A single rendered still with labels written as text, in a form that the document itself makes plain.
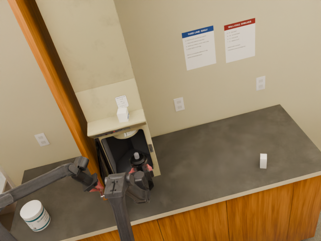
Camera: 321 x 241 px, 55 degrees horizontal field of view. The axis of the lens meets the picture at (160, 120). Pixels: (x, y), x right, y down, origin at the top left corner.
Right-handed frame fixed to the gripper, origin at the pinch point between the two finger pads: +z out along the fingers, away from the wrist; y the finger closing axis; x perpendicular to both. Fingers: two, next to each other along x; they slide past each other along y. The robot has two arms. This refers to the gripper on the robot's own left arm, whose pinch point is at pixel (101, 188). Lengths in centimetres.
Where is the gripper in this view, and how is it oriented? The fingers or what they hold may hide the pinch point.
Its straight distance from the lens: 183.0
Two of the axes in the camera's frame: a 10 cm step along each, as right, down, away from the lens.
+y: -7.7, 6.1, 1.9
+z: 5.8, 5.4, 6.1
